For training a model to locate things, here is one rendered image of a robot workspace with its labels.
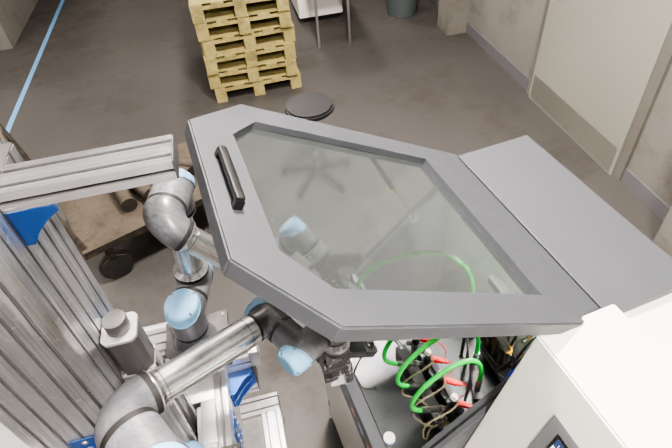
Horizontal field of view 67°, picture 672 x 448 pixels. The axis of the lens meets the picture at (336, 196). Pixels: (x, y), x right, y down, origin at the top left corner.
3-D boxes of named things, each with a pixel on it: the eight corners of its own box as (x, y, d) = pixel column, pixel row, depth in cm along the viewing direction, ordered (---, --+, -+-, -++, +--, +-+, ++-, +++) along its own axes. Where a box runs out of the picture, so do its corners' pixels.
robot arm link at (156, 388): (78, 430, 102) (265, 315, 134) (103, 469, 96) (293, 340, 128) (68, 393, 96) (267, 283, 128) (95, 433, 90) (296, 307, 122)
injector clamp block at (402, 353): (394, 368, 188) (395, 346, 178) (418, 358, 191) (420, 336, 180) (440, 457, 165) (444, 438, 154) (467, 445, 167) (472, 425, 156)
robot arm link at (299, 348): (268, 355, 123) (300, 326, 128) (299, 385, 117) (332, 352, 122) (262, 338, 117) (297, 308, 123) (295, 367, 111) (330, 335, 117)
